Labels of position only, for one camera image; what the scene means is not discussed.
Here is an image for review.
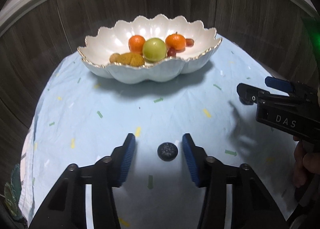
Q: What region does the red grape tomato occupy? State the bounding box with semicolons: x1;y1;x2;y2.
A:
167;47;177;57

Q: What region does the small orange mandarin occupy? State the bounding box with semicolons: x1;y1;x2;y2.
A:
128;35;145;54

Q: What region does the large orange mandarin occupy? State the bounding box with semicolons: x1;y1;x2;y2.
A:
165;33;187;51

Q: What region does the white scalloped ceramic bowl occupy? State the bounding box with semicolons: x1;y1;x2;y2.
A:
78;14;222;84

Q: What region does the brown longan front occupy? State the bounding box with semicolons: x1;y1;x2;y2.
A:
109;53;120;63

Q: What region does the person's right hand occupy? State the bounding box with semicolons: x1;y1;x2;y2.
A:
293;136;320;188

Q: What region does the dark blueberry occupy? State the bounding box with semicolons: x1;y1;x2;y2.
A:
157;142;178;162

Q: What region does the dark red jujube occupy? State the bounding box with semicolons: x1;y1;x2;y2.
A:
185;38;194;47

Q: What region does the light blue confetti tablecloth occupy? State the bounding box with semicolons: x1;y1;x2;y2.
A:
19;39;296;228

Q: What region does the yellow-brown mango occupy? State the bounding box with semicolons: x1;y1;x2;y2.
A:
116;52;145;67

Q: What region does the green apple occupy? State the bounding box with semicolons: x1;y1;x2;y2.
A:
142;38;167;63

